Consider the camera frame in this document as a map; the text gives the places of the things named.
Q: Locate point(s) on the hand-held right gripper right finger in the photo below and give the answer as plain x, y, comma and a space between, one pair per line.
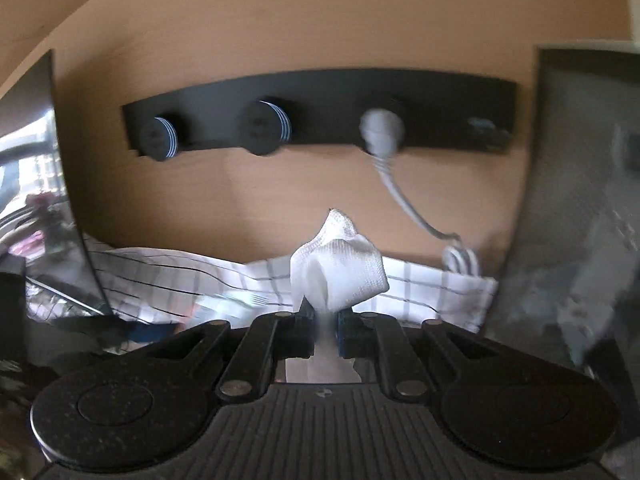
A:
350, 335

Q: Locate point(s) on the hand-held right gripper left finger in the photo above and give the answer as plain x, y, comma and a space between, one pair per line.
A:
300, 335

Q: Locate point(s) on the white sock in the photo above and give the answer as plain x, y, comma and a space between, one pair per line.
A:
345, 265

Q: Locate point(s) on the white black checked cloth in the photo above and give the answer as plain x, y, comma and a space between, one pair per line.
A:
425, 285

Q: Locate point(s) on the small dark blue object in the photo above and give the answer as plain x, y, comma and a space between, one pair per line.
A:
150, 332

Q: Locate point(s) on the dark reflective panel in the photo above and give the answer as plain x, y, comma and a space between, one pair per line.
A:
575, 200

